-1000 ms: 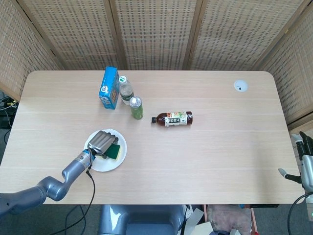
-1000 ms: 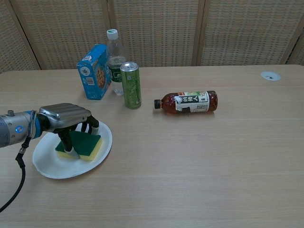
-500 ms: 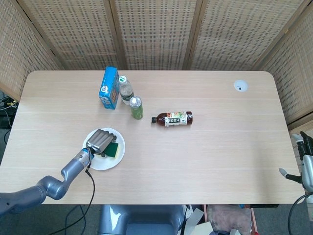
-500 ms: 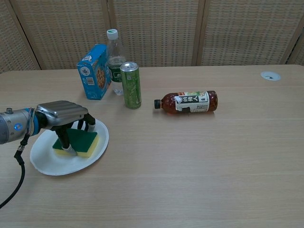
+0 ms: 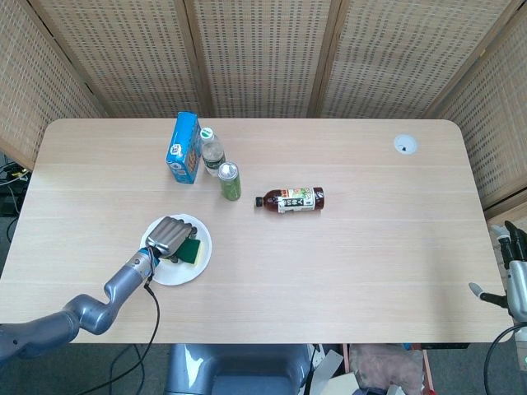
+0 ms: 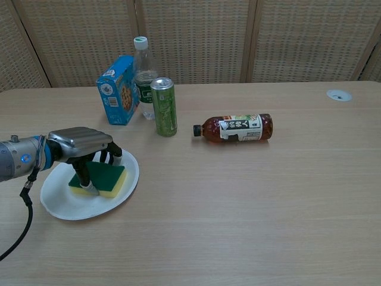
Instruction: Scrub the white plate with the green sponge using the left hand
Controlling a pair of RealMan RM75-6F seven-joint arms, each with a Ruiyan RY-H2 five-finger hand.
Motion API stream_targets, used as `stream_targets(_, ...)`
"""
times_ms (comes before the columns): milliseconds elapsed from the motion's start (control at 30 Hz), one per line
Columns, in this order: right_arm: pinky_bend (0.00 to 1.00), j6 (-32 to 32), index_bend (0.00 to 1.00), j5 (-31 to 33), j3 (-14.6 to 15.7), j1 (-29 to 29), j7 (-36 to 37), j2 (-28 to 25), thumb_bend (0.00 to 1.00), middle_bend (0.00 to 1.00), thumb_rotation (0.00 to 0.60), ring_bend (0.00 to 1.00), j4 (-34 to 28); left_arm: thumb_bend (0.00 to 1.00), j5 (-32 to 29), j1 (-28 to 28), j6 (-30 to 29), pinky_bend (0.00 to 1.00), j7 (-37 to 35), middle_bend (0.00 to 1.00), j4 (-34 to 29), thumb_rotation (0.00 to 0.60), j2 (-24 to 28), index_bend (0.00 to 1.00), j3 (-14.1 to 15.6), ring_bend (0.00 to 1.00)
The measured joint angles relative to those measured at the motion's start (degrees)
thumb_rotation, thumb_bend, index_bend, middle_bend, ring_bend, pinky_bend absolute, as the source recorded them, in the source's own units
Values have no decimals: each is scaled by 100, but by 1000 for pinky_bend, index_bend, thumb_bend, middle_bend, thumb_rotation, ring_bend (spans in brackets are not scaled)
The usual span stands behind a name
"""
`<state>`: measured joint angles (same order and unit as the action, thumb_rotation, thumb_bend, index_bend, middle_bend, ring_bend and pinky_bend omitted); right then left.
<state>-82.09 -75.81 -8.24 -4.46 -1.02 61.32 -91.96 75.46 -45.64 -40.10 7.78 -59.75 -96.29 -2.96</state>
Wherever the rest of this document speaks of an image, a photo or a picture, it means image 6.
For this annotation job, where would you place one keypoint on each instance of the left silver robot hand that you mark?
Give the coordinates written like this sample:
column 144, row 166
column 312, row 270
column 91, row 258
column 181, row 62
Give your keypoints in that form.
column 80, row 141

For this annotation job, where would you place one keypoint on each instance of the green yellow sponge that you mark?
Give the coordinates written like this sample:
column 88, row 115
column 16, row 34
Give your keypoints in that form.
column 108, row 175

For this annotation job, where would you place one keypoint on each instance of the white paper plate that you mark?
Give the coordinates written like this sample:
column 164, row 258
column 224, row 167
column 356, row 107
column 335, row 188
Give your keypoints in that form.
column 74, row 205

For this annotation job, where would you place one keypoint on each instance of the blue cookie box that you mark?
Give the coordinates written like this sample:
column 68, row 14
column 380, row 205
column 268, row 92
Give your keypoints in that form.
column 114, row 98

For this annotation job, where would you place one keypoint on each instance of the green drink can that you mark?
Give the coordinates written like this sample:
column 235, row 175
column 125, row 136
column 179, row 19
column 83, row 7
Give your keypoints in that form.
column 164, row 110

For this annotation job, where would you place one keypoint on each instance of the clear plastic water bottle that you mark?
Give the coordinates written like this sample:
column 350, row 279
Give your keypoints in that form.
column 144, row 64

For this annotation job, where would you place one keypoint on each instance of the woven wooden folding screen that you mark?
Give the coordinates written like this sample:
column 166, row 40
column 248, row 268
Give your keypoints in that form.
column 196, row 38

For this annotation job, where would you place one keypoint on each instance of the brown tea bottle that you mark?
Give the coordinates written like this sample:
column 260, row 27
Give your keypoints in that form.
column 238, row 128

